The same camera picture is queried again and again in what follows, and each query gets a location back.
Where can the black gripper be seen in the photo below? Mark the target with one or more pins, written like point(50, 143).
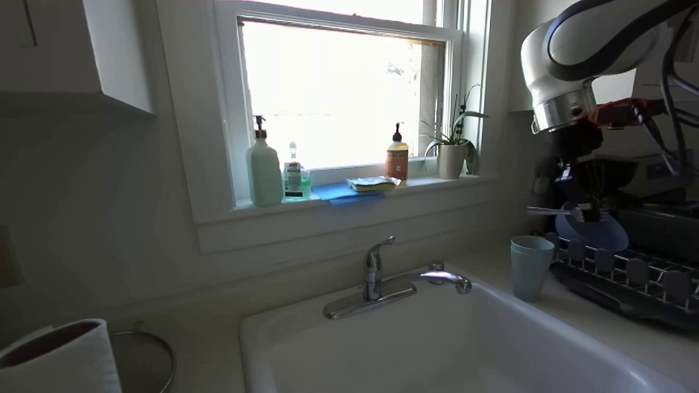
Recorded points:
point(581, 145)

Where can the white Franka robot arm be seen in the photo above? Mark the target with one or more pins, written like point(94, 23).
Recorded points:
point(581, 50)

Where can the blue plastic bowl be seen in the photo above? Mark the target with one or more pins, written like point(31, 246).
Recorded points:
point(597, 235)

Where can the black kitchen appliance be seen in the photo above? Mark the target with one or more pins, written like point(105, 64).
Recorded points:
point(657, 219)

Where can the dark dish drying rack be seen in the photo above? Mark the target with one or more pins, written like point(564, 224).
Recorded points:
point(634, 281)

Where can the potted plant white pot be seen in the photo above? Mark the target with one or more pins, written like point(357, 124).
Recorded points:
point(450, 158)

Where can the orange soap pump bottle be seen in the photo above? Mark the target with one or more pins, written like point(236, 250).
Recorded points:
point(396, 163)

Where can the white kitchen sink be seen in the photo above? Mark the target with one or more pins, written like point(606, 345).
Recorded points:
point(438, 342)

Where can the yellow sponge dish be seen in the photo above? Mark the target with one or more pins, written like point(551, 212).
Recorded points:
point(372, 183)

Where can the chrome sink faucet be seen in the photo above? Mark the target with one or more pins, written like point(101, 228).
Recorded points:
point(374, 281)

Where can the blue cloth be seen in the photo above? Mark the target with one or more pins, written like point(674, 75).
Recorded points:
point(337, 192)

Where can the small clear bottle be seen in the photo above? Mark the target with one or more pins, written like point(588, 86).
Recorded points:
point(294, 180)

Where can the pale green pump bottle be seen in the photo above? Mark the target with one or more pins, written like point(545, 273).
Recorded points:
point(265, 176)

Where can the round metal strainer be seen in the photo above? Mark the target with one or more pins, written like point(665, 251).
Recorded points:
point(145, 364)

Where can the white upper cabinet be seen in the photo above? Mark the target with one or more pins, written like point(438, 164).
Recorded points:
point(109, 44)

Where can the white paper towel roll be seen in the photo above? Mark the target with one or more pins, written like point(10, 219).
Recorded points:
point(67, 360)

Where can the white window frame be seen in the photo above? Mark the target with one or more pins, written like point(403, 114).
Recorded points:
point(227, 109)

